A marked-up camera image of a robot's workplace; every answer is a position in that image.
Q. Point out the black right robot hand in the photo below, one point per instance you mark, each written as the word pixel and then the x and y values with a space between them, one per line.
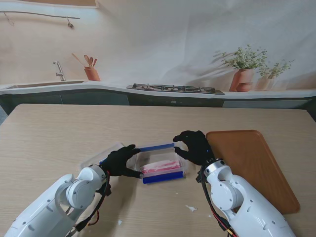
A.
pixel 197 148

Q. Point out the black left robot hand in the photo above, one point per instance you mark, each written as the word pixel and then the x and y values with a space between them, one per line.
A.
pixel 117 163

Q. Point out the clear lid with blue label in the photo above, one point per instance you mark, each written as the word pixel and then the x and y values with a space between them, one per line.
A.
pixel 97 158

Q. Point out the clear container with blue clips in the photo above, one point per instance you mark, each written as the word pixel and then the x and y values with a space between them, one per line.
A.
pixel 163 178

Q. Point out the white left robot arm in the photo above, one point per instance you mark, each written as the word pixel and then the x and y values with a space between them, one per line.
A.
pixel 54 207

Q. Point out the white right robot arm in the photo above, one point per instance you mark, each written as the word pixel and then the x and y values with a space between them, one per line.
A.
pixel 242 197

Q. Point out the pink bacon slices stack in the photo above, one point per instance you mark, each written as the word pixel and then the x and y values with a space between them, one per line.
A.
pixel 160 167

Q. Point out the brown wooden tray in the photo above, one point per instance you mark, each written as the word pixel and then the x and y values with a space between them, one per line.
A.
pixel 247 153

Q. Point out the large white paper scrap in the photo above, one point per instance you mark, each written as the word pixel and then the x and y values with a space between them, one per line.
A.
pixel 191 208

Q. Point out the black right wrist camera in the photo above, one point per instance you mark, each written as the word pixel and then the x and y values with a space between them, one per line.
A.
pixel 198 176

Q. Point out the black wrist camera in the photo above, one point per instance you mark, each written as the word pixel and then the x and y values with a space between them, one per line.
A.
pixel 106 191
pixel 198 176

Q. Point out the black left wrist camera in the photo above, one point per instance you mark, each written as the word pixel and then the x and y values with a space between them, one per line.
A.
pixel 106 191

